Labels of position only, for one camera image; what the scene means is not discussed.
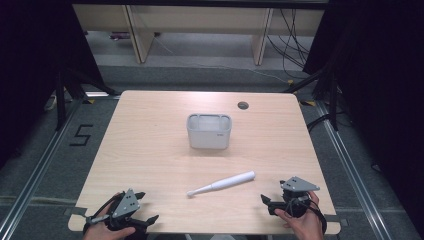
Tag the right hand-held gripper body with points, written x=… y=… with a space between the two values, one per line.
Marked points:
x=297 y=185

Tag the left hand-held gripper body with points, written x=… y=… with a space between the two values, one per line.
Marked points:
x=128 y=204

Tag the person's right hand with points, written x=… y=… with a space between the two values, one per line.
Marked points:
x=306 y=228

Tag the person's left hand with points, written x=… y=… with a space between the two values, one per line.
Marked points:
x=96 y=231

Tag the white electric toothbrush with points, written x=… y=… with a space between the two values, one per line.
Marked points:
x=230 y=182

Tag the yellow floor tape piece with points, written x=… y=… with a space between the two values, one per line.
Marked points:
x=290 y=82
x=308 y=103
x=89 y=101

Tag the grey-white plastic storage box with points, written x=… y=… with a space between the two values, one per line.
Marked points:
x=209 y=136

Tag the black metal stand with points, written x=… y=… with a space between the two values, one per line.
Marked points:
x=60 y=100
x=333 y=100

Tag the black curtain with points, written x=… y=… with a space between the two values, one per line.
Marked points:
x=30 y=66
x=376 y=83

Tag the metal floor rail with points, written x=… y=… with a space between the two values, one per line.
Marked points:
x=353 y=173
x=36 y=170

